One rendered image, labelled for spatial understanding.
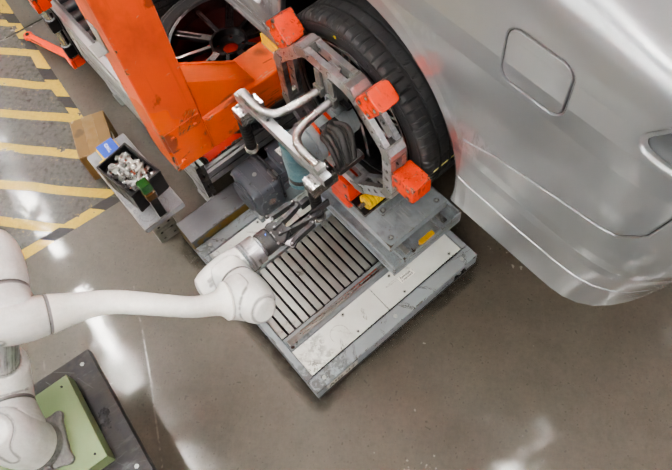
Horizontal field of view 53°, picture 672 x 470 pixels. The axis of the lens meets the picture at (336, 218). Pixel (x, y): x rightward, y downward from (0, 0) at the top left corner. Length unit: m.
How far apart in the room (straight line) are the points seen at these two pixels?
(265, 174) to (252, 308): 0.94
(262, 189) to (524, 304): 1.11
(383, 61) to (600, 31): 0.71
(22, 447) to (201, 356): 0.80
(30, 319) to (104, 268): 1.31
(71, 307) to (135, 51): 0.76
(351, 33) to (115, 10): 0.63
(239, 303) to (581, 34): 1.00
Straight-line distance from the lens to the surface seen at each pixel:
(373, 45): 1.85
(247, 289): 1.72
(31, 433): 2.25
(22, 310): 1.74
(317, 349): 2.57
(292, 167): 2.27
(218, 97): 2.40
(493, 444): 2.58
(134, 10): 1.99
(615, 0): 1.27
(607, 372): 2.73
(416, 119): 1.84
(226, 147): 2.82
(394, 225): 2.59
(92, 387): 2.51
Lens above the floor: 2.52
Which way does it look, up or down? 61 degrees down
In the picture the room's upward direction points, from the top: 10 degrees counter-clockwise
